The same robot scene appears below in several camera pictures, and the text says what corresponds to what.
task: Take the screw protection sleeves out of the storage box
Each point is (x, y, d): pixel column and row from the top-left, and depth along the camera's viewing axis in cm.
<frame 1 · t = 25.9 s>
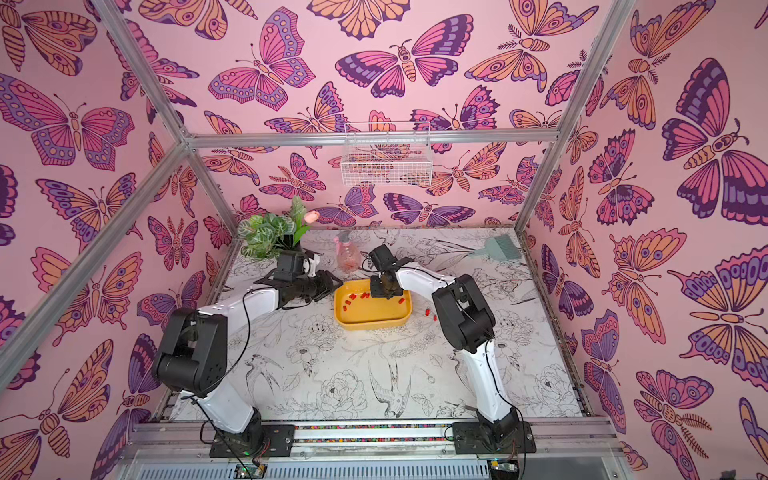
left hand: (342, 282, 93), fingers open
right hand: (371, 293, 100), fingers closed
yellow plastic storage tray: (355, 309, 100), on the table
green artificial plant: (264, 235, 85), point 27 cm above the table
pink spray bottle: (348, 255, 111), point 3 cm above the table

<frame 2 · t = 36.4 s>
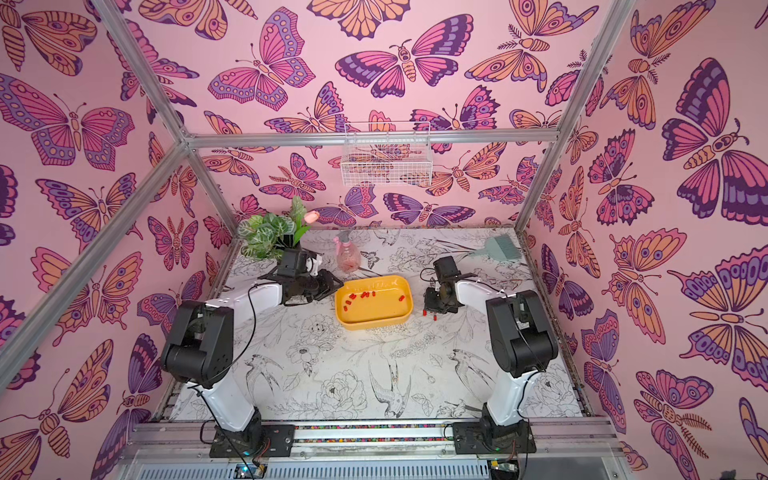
left hand: (344, 283, 94), fingers open
right hand: (425, 305, 97), fingers closed
the named things where they were.

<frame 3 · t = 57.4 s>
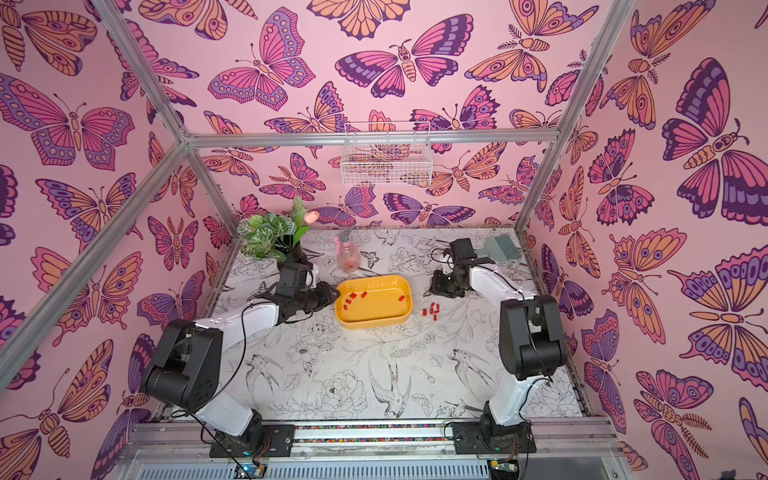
left hand: (341, 291, 93), fingers open
right hand: (427, 288, 94), fingers open
the named things where they were.

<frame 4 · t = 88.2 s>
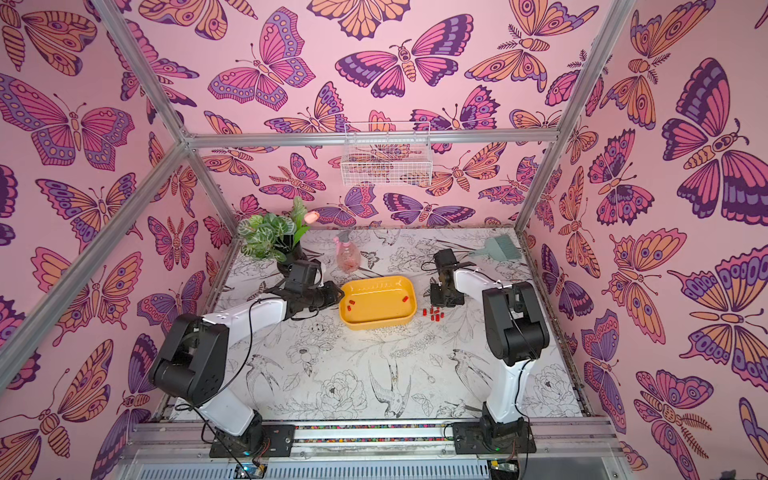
left hand: (346, 292, 93), fingers open
right hand: (436, 301, 99), fingers closed
the named things where they were.

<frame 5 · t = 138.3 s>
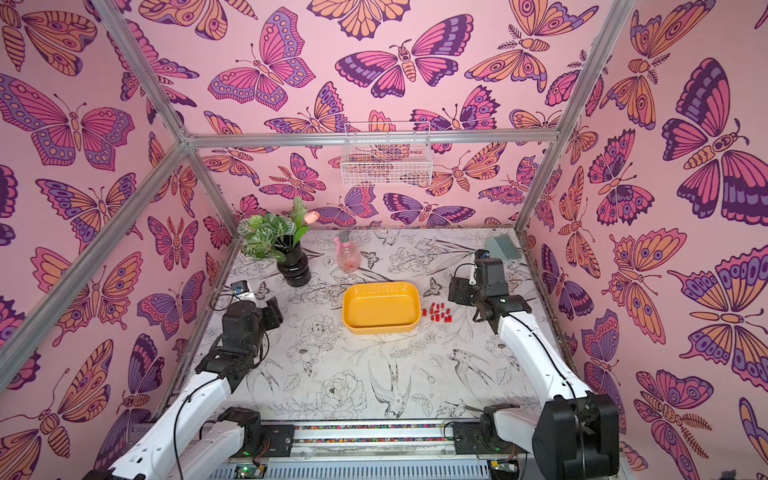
left hand: (267, 298, 83), fingers open
right hand: (458, 285, 85), fingers open
the named things where they were.

